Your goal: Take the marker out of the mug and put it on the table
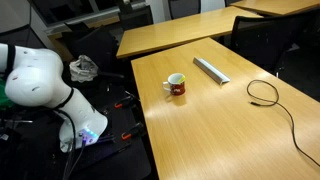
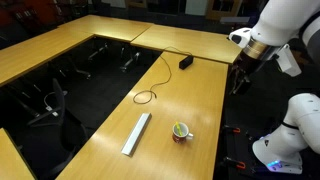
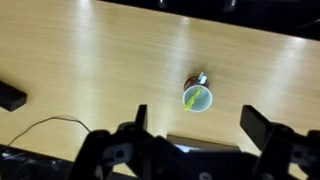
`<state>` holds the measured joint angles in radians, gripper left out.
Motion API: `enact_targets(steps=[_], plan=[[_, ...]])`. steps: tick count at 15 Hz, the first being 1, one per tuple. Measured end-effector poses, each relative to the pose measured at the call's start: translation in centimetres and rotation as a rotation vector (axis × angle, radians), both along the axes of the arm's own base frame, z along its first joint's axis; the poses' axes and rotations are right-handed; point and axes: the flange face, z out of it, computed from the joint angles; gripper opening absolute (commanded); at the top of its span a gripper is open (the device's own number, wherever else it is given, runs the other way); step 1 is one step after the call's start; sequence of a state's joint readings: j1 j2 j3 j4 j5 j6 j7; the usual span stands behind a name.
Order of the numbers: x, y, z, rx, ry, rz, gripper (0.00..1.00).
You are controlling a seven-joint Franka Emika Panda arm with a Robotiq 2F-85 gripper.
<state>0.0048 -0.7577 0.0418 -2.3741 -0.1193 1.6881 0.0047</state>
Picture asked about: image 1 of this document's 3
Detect black cable on table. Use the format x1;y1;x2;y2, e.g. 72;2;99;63
246;79;320;168

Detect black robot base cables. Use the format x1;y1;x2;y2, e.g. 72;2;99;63
54;108;88;180

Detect crumpled grey cloth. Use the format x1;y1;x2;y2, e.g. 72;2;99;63
68;54;100;84

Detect black robot stand platform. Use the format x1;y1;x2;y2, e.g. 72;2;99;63
0;81;152;180

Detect black clamp with orange tip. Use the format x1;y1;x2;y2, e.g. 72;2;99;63
114;95;135;110
121;122;145;141

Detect wooden table by wall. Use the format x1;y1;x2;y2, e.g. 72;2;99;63
229;0;320;17

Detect red and white mug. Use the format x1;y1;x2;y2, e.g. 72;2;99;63
162;72;187;97

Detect black padded chair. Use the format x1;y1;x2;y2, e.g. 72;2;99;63
62;21;120;74

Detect long wooden table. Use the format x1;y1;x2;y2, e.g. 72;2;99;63
115;5;264;60

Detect aluminium angle bar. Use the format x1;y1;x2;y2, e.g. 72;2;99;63
192;56;232;86

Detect black mesh office chair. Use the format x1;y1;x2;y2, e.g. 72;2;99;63
229;8;320;73

